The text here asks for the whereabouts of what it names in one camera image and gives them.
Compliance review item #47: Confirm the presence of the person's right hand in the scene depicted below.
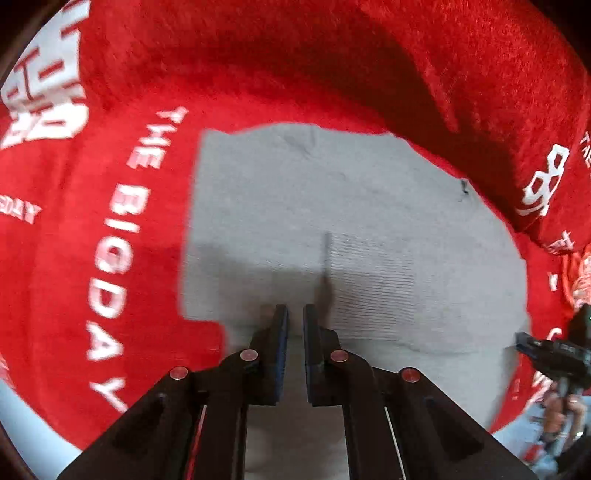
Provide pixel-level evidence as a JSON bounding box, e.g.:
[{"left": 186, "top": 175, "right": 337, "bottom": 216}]
[{"left": 542, "top": 390, "right": 588, "bottom": 448}]

